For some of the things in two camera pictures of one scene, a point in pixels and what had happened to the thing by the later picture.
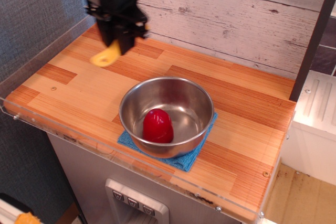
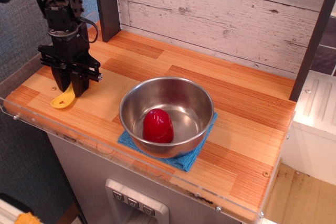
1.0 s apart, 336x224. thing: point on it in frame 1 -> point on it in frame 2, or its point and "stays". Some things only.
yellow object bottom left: (27, 218) stays
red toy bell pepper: (157, 127) stays
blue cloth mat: (185, 161) stays
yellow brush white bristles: (107, 56) -> (65, 99)
